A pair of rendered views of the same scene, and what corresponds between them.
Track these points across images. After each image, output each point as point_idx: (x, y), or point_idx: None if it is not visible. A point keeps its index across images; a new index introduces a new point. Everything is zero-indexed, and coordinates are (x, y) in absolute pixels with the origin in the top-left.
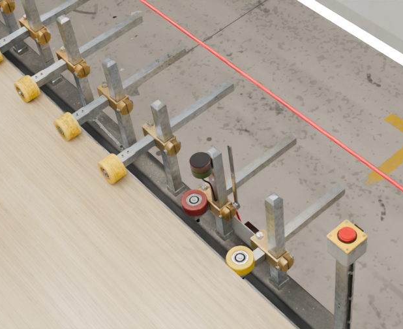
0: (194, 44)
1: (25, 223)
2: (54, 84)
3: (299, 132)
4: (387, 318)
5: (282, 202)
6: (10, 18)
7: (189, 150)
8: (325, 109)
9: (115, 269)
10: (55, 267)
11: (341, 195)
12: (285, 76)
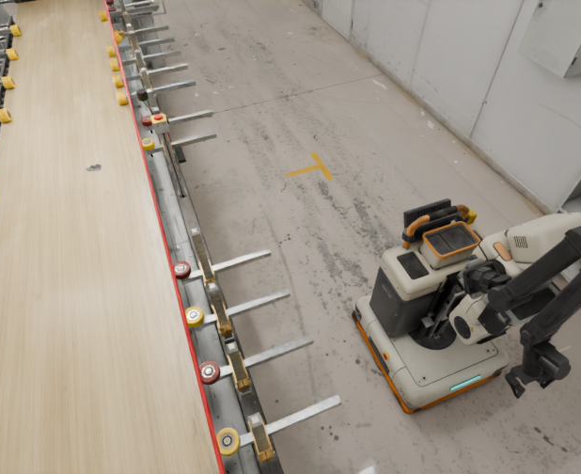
0: (247, 104)
1: (75, 110)
2: None
3: (269, 149)
4: (256, 229)
5: (159, 112)
6: None
7: (217, 143)
8: (286, 143)
9: (95, 134)
10: (73, 127)
11: (213, 136)
12: (277, 126)
